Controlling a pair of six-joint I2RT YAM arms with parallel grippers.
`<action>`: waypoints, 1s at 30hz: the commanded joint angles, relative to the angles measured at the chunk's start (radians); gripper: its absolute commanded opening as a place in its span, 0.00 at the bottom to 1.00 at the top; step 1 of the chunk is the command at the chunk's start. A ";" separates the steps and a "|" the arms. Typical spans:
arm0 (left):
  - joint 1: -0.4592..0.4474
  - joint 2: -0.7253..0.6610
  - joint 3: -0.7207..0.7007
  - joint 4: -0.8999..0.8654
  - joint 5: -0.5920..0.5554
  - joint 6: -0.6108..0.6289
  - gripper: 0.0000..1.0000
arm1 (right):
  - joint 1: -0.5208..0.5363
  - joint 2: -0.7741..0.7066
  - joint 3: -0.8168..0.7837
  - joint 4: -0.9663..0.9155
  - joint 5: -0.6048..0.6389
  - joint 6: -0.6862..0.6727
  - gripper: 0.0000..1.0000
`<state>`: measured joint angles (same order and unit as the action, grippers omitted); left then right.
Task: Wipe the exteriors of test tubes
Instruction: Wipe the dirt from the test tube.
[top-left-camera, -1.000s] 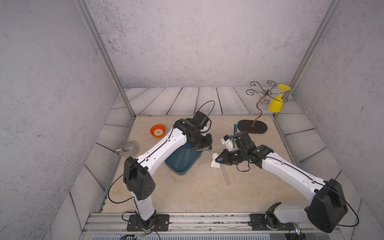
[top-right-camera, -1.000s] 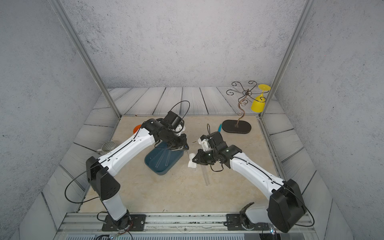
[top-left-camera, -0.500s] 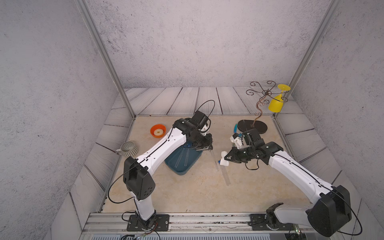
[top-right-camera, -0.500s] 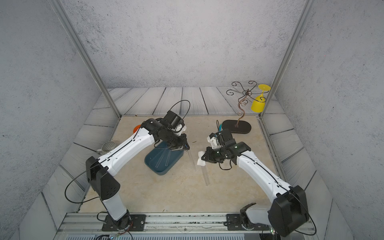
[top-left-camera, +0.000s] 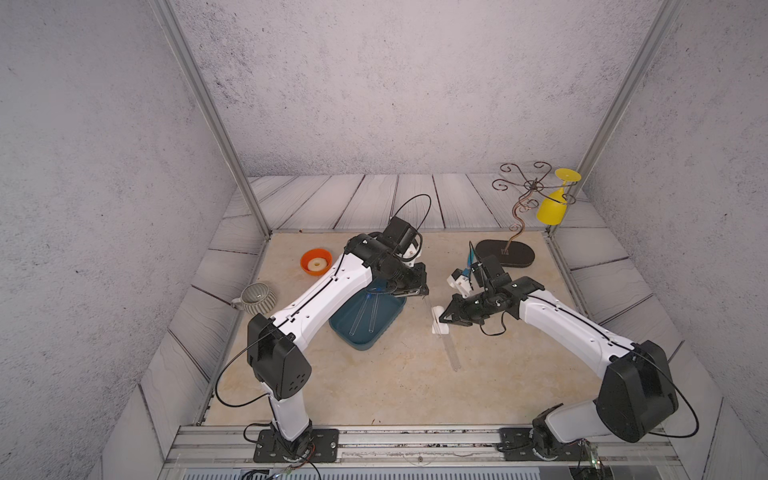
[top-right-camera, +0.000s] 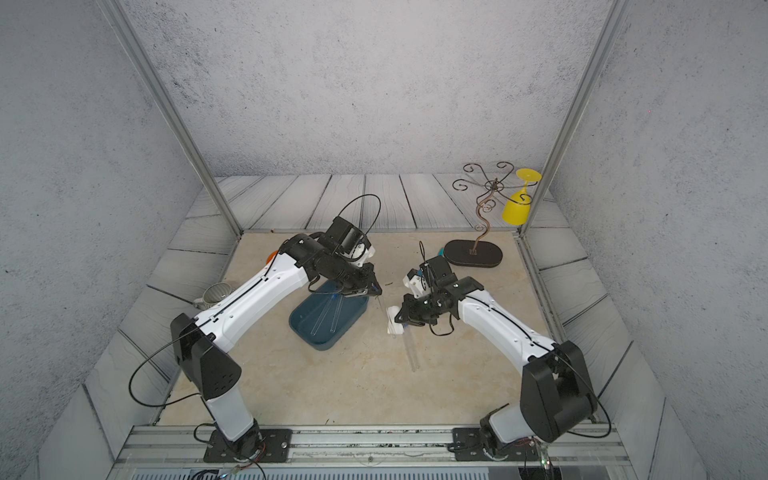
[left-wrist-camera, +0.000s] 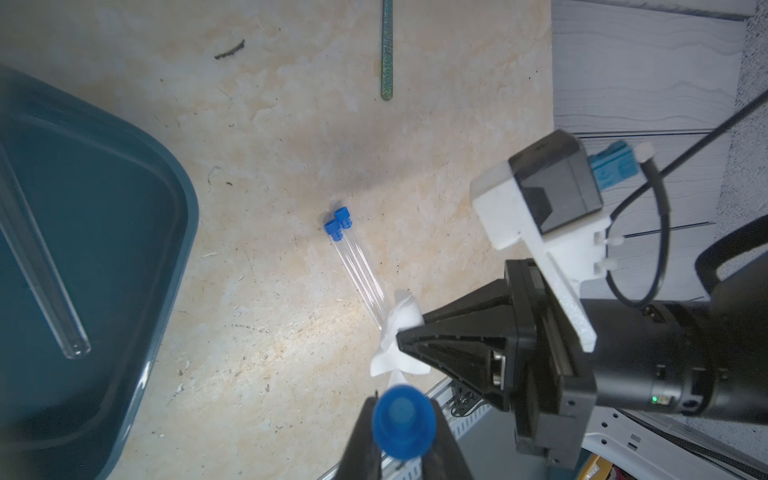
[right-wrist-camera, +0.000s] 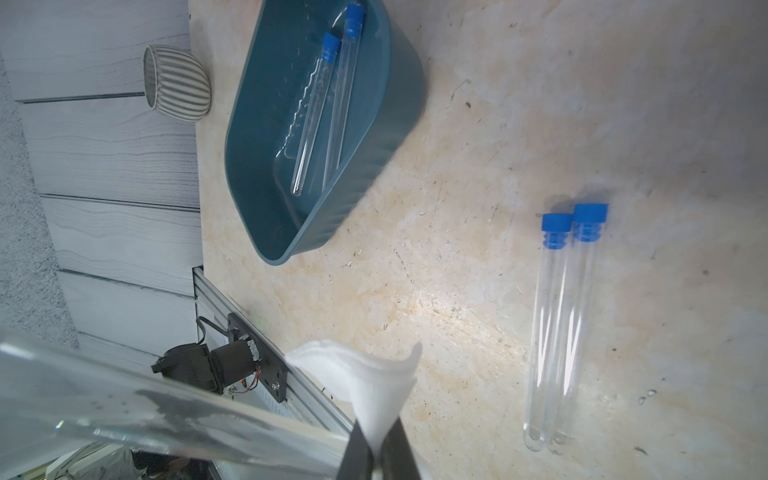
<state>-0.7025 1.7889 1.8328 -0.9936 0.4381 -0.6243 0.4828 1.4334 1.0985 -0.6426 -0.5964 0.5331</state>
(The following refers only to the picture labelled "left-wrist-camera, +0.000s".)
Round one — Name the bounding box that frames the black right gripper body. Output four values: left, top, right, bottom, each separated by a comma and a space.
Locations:
492, 260, 596, 469

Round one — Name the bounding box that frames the white wiping cloth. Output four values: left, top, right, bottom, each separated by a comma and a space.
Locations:
369, 290, 431, 388

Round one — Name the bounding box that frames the teal plastic tub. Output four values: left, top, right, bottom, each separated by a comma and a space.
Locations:
1, 67, 199, 479

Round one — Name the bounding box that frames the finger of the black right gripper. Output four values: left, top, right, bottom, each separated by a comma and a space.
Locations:
397, 278, 537, 360
399, 344, 516, 411

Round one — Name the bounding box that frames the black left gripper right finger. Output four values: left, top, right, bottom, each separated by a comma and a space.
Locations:
421, 407, 474, 480

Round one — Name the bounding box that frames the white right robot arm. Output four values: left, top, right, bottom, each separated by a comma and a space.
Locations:
397, 218, 767, 467

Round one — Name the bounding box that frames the test tube blue cap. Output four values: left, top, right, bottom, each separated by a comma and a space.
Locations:
324, 220, 385, 331
371, 385, 437, 462
1, 151, 91, 359
334, 207, 390, 329

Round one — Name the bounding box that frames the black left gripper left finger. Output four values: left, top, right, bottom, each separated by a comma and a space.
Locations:
334, 397, 382, 480

